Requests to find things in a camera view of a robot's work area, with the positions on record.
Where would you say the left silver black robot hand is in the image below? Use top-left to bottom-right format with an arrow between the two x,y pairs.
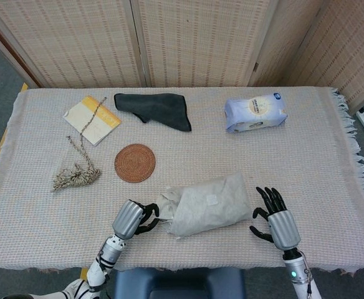
111,199 -> 161,240

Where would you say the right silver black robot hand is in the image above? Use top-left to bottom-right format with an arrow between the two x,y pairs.
249,186 -> 302,252

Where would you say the grey plastic-wrapped package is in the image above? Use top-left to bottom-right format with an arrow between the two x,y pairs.
156,173 -> 253,240

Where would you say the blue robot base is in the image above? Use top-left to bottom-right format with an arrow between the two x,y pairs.
112,267 -> 247,299

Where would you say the round brown woven coaster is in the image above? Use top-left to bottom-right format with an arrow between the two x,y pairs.
114,143 -> 156,183

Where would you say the pale woven tablecloth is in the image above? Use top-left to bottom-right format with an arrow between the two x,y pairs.
0,86 -> 364,275

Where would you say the yellow white book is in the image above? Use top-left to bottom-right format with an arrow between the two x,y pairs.
62,96 -> 122,147

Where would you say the blue white tissue pack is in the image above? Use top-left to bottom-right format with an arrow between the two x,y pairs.
224,90 -> 289,135

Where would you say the dark grey towel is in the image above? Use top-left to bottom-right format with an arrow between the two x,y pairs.
113,92 -> 193,133

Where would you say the woven folding screen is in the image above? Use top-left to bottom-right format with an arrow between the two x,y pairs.
0,0 -> 364,115

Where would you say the beige twisted rope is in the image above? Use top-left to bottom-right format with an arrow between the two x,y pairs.
50,97 -> 108,192

